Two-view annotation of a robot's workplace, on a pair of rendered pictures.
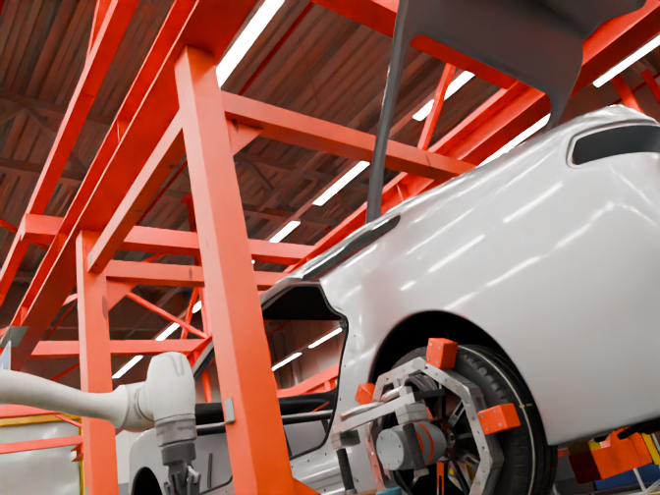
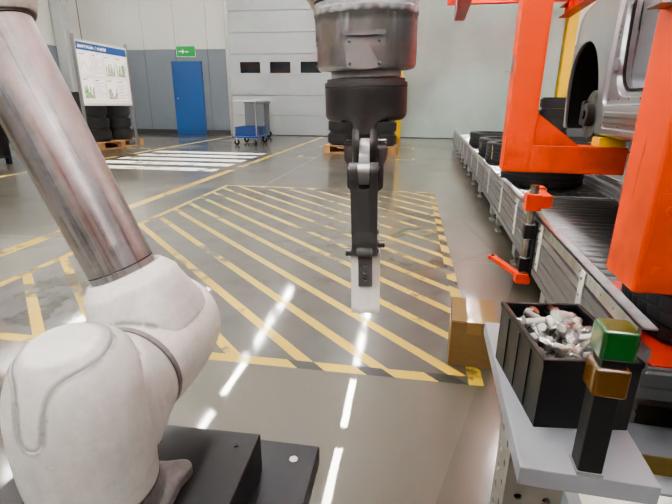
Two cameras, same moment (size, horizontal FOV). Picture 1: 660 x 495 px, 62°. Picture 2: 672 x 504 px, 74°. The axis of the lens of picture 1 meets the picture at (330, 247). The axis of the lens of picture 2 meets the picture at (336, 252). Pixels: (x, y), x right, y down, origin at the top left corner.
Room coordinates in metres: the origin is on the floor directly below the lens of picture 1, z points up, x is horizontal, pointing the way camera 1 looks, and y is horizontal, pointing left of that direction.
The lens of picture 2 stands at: (1.00, 0.11, 0.90)
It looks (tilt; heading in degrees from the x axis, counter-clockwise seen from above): 18 degrees down; 54
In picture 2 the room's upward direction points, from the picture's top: straight up
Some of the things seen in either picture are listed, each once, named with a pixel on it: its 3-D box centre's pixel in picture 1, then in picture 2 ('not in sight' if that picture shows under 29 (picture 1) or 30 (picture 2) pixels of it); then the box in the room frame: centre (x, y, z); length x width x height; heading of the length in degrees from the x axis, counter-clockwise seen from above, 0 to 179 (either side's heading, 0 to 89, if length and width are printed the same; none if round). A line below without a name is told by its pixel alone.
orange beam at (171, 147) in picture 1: (136, 202); not in sight; (2.87, 1.10, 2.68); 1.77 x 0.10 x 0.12; 43
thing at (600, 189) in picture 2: not in sight; (540, 193); (4.65, 2.16, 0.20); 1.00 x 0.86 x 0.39; 43
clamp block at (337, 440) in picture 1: (345, 438); not in sight; (2.01, 0.11, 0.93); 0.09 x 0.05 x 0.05; 133
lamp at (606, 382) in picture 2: not in sight; (606, 376); (1.55, 0.30, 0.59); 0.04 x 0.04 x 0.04; 43
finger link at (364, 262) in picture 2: not in sight; (365, 265); (1.27, 0.43, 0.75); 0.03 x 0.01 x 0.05; 48
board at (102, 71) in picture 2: not in sight; (108, 98); (2.73, 9.51, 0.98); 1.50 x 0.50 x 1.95; 45
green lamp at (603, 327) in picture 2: not in sight; (614, 340); (1.55, 0.30, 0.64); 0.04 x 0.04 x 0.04; 43
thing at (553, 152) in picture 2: not in sight; (576, 143); (3.81, 1.51, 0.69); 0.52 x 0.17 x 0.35; 133
